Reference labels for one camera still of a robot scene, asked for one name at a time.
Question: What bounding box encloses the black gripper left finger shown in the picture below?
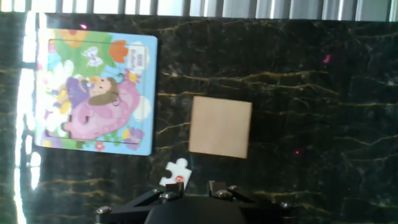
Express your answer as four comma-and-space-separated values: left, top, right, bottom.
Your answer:
95, 182, 186, 224

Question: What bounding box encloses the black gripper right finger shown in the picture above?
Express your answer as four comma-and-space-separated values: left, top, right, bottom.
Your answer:
207, 180, 296, 224

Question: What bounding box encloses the pink jigsaw puzzle piece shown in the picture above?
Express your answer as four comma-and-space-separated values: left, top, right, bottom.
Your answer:
159, 157, 193, 190

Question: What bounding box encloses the colourful butterfly puzzle board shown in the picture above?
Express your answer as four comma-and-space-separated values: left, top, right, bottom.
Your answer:
33, 27, 159, 156

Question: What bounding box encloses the plain wooden block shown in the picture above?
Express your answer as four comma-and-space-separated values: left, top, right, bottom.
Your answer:
188, 95, 253, 159

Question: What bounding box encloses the black marble pattern mat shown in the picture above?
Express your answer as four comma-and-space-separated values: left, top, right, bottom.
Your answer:
0, 11, 398, 224

